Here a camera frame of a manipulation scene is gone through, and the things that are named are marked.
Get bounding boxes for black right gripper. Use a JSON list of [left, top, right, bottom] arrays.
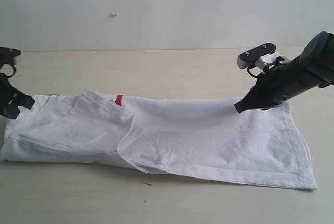
[[234, 62, 305, 113]]

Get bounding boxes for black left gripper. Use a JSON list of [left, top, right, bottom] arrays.
[[1, 47, 35, 120]]

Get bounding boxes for white t-shirt with red lettering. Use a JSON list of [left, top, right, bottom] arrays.
[[1, 89, 317, 190]]

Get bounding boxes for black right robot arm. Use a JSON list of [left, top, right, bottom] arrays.
[[234, 31, 333, 113]]

